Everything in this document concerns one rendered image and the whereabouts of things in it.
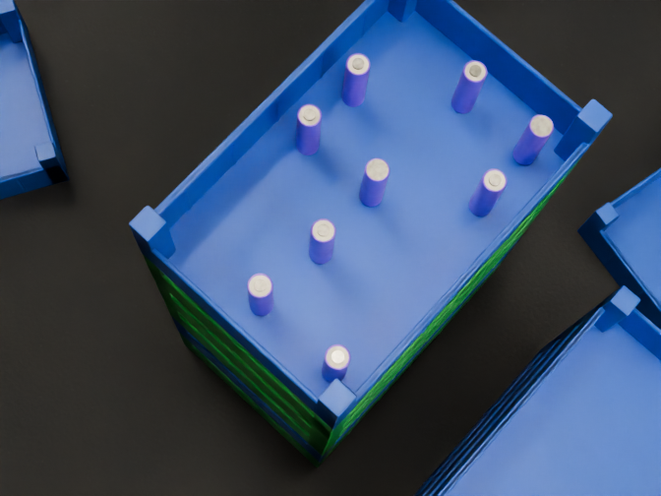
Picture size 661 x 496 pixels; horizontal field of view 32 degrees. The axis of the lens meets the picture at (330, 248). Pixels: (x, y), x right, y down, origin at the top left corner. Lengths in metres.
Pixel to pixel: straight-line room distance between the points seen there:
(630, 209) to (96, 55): 0.65
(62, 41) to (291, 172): 0.57
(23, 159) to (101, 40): 0.17
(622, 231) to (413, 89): 0.49
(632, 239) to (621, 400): 0.34
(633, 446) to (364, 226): 0.33
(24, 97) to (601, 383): 0.73
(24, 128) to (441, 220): 0.62
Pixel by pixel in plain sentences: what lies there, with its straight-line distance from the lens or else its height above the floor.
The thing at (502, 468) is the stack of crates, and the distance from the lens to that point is 1.03.
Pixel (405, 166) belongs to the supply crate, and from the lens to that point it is 0.91.
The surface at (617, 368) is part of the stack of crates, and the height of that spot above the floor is 0.24.
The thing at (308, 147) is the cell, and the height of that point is 0.42.
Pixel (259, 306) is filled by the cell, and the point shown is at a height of 0.44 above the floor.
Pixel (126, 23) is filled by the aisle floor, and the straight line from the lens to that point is 1.41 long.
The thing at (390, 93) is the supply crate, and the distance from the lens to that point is 0.93.
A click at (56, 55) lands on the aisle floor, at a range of 1.40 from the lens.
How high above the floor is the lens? 1.26
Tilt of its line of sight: 75 degrees down
